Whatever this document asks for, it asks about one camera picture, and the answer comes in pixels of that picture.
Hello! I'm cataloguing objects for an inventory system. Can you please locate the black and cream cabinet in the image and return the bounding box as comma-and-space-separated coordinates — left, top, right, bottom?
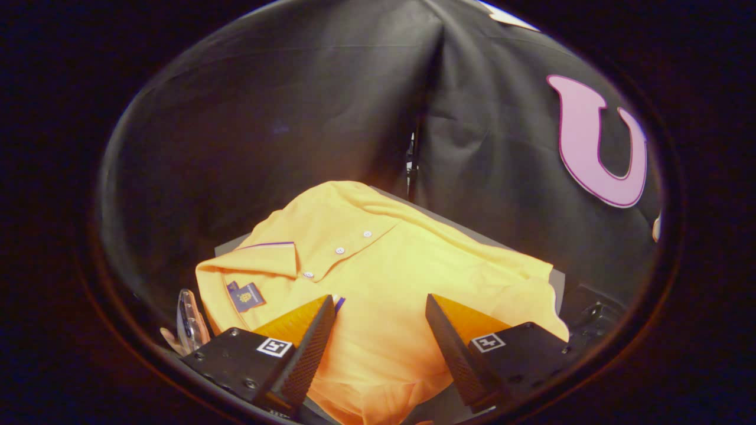
214, 186, 566, 425

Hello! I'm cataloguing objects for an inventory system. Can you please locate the black backdrop cloth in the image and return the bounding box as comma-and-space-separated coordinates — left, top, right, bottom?
97, 0, 663, 334

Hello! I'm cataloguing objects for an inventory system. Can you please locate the orange polo shirt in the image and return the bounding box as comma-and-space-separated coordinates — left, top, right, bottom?
195, 180, 571, 425

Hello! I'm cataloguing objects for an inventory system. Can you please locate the smartphone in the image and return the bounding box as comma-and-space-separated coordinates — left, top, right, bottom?
176, 288, 204, 355

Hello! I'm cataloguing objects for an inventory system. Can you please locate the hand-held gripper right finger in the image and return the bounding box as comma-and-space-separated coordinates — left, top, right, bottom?
425, 293, 585, 414

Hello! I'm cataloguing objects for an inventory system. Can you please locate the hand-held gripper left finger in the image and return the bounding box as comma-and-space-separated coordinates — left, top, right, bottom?
180, 294, 337, 417

